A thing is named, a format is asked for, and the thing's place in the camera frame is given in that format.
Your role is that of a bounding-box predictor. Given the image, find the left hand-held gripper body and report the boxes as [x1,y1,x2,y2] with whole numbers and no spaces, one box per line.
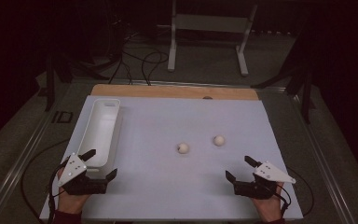
[57,152,108,196]

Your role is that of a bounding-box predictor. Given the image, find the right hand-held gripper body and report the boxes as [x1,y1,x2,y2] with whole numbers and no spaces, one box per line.
[233,161,296,200]

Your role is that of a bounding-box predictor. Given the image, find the white plastic bin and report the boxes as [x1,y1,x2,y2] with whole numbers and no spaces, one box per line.
[77,98,121,174]

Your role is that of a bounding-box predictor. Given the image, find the white ping pong ball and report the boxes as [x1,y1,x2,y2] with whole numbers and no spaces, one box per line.
[177,142,190,155]
[213,134,226,147]

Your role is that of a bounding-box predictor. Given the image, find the person's left hand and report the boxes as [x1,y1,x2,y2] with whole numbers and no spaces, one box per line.
[56,166,91,216]

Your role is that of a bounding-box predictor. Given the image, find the person's right hand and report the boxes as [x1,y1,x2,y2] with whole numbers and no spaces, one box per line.
[251,181,285,222]

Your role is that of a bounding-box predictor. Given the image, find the white table mat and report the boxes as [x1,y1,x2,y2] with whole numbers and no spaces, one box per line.
[39,94,304,222]

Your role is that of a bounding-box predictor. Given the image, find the black tripod stand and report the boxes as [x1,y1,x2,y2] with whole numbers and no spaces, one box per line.
[251,31,316,125]
[44,50,76,112]

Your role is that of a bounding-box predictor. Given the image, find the white metal stand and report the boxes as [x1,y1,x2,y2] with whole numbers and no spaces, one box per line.
[167,0,259,77]

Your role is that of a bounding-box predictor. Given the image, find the left hand-held gripper cable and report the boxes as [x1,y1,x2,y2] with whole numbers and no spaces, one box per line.
[47,158,70,224]

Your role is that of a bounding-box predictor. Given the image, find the hand-held gripper cable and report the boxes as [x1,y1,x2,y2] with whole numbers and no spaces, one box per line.
[273,181,293,217]
[47,158,70,224]

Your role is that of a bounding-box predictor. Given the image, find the right hand-held gripper cable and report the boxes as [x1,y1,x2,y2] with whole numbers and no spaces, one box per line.
[273,181,293,217]

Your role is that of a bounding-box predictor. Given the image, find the black floor cable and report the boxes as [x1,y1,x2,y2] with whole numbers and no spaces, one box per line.
[20,138,71,220]

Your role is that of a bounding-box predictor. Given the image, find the thin black cable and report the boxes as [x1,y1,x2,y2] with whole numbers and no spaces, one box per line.
[107,31,135,86]

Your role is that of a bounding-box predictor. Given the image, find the looped black cable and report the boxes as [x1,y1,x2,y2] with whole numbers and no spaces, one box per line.
[141,50,170,87]

